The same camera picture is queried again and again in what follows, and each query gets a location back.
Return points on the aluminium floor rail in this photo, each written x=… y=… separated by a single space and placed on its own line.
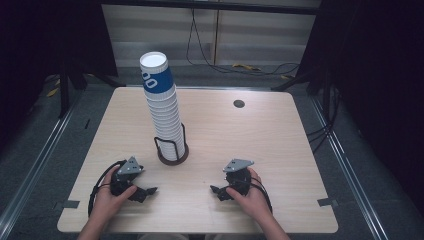
x=36 y=166
x=346 y=166

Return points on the yellow floor tape piece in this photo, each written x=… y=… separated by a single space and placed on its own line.
x=52 y=92
x=246 y=67

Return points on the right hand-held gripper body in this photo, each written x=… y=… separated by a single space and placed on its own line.
x=238 y=176

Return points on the grey tape strip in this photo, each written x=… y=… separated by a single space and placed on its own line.
x=70 y=204
x=326 y=202

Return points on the black curtain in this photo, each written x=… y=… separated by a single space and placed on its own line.
x=376 y=66
x=50 y=36

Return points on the blue ribbed paper cup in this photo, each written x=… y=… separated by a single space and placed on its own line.
x=158 y=80

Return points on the stack of white paper cups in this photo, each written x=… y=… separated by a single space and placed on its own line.
x=167 y=128

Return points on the person's left hand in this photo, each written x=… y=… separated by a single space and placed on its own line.
x=108 y=203

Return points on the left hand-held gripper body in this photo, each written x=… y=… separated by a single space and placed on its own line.
x=130 y=167

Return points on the person's right hand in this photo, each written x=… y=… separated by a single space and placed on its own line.
x=255 y=201

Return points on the dark round table grommet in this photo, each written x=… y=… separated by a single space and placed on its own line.
x=239 y=103

